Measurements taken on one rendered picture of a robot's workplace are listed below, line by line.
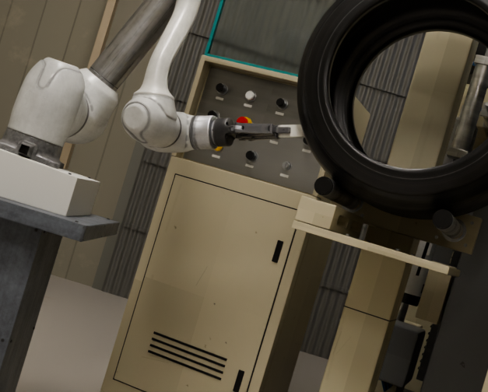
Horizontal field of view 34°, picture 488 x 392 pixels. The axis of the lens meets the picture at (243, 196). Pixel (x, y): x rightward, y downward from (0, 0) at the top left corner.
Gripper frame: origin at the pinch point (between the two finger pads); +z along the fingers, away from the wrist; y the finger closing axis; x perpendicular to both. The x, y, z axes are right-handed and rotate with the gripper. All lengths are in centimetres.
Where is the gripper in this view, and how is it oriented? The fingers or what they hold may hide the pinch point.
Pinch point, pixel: (292, 131)
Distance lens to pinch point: 201.0
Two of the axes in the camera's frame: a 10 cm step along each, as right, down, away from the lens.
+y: 3.2, 1.1, 9.4
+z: 9.4, 0.1, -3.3
